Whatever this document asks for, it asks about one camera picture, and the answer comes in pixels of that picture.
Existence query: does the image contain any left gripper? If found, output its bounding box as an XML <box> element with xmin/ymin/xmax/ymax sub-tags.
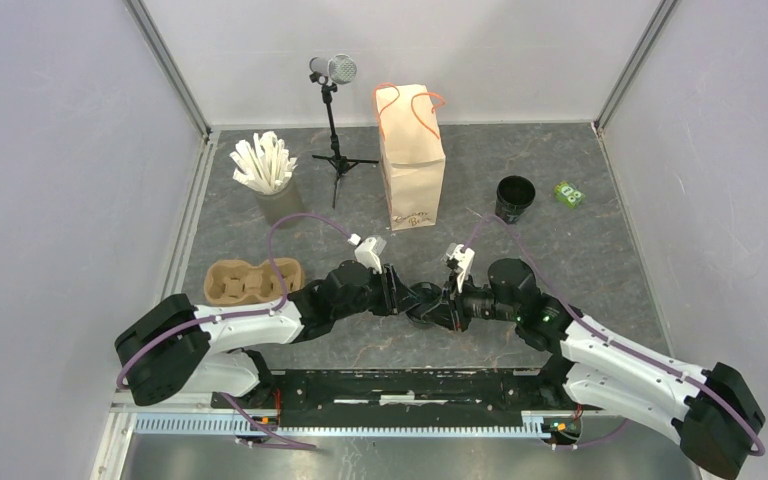
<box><xmin>333</xmin><ymin>264</ymin><xmax>421</xmax><ymax>321</ymax></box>

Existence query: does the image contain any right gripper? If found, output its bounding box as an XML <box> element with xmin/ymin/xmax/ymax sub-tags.
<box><xmin>420</xmin><ymin>270</ymin><xmax>520</xmax><ymax>333</ymax></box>

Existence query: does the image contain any black coffee cup with print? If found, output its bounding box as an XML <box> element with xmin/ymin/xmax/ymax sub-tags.
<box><xmin>406</xmin><ymin>282</ymin><xmax>442</xmax><ymax>329</ymax></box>

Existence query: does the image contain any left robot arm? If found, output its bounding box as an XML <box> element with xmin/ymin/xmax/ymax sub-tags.
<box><xmin>114</xmin><ymin>260</ymin><xmax>421</xmax><ymax>408</ymax></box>

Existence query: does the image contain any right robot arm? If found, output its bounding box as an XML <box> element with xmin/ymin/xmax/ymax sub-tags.
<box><xmin>408</xmin><ymin>258</ymin><xmax>766</xmax><ymax>479</ymax></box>

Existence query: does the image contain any brown paper takeout bag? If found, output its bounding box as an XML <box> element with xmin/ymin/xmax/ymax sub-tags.
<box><xmin>372</xmin><ymin>83</ymin><xmax>446</xmax><ymax>231</ymax></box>

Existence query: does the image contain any grey cup holding straws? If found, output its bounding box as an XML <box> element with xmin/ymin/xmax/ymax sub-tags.
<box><xmin>254</xmin><ymin>179</ymin><xmax>307</xmax><ymax>227</ymax></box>

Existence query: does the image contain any green toy block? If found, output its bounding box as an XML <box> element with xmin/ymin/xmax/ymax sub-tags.
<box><xmin>554</xmin><ymin>181</ymin><xmax>585</xmax><ymax>209</ymax></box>

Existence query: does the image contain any brown cardboard cup carrier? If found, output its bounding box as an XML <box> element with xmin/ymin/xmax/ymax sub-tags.
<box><xmin>203</xmin><ymin>259</ymin><xmax>282</xmax><ymax>307</ymax></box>

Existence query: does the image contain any bundle of white wrapped straws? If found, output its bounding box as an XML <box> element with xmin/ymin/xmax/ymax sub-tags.
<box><xmin>229</xmin><ymin>131</ymin><xmax>297</xmax><ymax>195</ymax></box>

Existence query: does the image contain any microphone on black tripod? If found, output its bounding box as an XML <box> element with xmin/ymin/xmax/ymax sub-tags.
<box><xmin>308</xmin><ymin>54</ymin><xmax>380</xmax><ymax>209</ymax></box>

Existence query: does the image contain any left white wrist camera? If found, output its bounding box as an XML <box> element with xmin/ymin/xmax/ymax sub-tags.
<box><xmin>348</xmin><ymin>233</ymin><xmax>386</xmax><ymax>274</ymax></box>

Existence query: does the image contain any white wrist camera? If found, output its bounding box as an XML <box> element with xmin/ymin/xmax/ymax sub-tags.
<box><xmin>348</xmin><ymin>233</ymin><xmax>386</xmax><ymax>274</ymax></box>
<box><xmin>444</xmin><ymin>243</ymin><xmax>475</xmax><ymax>293</ymax></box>

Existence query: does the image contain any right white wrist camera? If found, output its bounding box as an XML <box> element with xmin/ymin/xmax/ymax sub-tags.
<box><xmin>444</xmin><ymin>243</ymin><xmax>475</xmax><ymax>293</ymax></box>

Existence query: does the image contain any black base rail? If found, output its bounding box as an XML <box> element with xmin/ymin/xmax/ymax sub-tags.
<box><xmin>237</xmin><ymin>368</ymin><xmax>579</xmax><ymax>428</ymax></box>

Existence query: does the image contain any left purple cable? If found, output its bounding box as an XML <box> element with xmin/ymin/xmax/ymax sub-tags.
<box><xmin>116</xmin><ymin>213</ymin><xmax>362</xmax><ymax>452</ymax></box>

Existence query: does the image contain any purple cable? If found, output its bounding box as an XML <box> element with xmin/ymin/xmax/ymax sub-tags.
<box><xmin>116</xmin><ymin>213</ymin><xmax>362</xmax><ymax>452</ymax></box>
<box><xmin>463</xmin><ymin>213</ymin><xmax>767</xmax><ymax>458</ymax></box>

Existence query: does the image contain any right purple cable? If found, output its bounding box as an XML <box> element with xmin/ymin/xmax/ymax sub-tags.
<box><xmin>463</xmin><ymin>213</ymin><xmax>767</xmax><ymax>458</ymax></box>

